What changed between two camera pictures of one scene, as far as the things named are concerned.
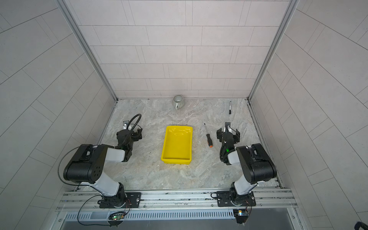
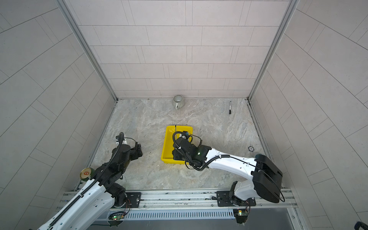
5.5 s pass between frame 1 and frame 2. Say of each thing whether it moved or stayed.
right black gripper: moved
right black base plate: stayed
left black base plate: stayed
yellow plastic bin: stayed
